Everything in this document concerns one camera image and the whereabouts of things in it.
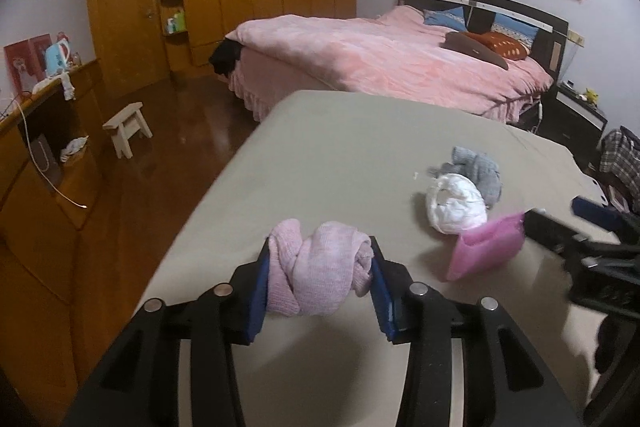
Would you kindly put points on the red gift box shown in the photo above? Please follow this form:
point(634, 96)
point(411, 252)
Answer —
point(22, 62)

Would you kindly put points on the white crumpled rag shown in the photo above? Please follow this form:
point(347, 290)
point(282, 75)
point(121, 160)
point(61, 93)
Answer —
point(74, 149)

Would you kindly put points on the light blue kettle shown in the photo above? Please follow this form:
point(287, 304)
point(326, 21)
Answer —
point(57, 57)

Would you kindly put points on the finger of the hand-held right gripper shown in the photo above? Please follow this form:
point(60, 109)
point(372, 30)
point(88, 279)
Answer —
point(597, 213)
point(550, 227)

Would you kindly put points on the yellow plush toy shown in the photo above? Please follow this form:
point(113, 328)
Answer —
point(589, 95)

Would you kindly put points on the white power strip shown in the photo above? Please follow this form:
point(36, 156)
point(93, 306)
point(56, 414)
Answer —
point(541, 112)

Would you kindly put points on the plaid bag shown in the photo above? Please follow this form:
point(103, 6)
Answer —
point(622, 162)

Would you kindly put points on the bottles on wardrobe shelf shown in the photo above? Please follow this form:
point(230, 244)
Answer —
point(176, 22)

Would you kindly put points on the red dotted pillow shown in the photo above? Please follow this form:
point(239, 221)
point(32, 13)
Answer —
point(502, 46)

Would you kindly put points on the black and white nightstand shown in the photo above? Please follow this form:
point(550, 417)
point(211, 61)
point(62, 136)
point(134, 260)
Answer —
point(575, 122)

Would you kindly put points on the blue patterned pillow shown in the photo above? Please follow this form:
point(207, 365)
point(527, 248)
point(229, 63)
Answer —
point(517, 29)
point(445, 18)

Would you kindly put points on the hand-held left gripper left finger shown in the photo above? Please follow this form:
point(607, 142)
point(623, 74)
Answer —
point(257, 287)

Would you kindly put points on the grey sock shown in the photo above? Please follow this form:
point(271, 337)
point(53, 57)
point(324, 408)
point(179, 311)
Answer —
point(480, 167)

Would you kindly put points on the pink sock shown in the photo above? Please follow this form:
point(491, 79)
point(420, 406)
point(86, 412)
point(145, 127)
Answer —
point(320, 267)

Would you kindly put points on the brown cushion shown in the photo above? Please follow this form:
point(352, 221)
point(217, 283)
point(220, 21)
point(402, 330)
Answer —
point(470, 47)

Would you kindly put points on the white crumpled cloth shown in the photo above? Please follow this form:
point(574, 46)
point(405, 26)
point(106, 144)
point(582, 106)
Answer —
point(455, 207)

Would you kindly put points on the wooden sideboard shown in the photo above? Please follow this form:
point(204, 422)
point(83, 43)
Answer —
point(30, 227)

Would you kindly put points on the dark bed headboard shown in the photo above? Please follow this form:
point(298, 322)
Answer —
point(547, 32)

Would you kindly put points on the grey paper bag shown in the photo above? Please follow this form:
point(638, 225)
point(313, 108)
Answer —
point(46, 162)

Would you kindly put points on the bed with pink blanket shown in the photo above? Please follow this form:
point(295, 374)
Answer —
point(380, 57)

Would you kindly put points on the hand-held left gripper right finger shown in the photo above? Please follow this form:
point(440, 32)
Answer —
point(382, 302)

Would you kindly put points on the small white stool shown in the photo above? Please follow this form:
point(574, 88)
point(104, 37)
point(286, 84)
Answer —
point(127, 124)

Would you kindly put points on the pink pouch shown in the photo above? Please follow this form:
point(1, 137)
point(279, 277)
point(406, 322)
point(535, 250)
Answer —
point(482, 247)

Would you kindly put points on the white hanging cloth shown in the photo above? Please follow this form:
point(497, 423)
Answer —
point(68, 88)

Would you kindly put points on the black cloth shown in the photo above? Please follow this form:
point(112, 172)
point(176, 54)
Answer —
point(227, 57)

